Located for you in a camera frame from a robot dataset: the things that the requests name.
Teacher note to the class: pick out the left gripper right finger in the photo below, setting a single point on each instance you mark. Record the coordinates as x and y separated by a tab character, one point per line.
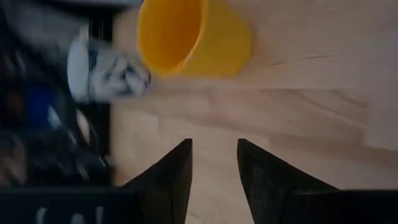
264	180

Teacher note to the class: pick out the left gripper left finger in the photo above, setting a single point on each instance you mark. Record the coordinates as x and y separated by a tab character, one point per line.
171	186

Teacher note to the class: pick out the grey speckled mug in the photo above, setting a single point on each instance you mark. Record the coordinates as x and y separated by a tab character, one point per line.
124	74

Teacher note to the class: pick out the yellow faceted mug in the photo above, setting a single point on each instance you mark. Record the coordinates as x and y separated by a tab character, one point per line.
217	46

